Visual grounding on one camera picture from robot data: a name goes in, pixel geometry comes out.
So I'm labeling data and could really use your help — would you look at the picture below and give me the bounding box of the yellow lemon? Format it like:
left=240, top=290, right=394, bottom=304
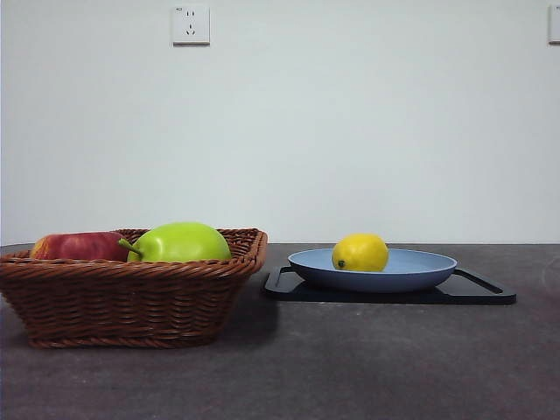
left=332, top=233, right=389, bottom=273

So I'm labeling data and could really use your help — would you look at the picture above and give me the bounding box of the blue round plate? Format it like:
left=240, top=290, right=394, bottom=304
left=287, top=248, right=458, bottom=294

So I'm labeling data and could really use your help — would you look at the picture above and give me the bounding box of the brown woven wicker basket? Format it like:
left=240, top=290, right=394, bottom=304
left=0, top=227, right=269, bottom=350

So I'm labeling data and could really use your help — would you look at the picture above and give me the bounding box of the green apple with stem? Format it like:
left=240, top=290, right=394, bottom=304
left=116, top=220, right=232, bottom=263

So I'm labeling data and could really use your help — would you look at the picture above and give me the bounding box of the black flat tray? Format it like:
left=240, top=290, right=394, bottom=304
left=261, top=265, right=517, bottom=306

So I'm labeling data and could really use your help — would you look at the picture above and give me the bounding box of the red apple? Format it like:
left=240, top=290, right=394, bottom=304
left=29, top=231, right=130, bottom=263

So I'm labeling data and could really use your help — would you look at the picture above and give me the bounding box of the white wall socket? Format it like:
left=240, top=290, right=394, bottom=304
left=548, top=4, right=560, bottom=46
left=171, top=3, right=211, bottom=47

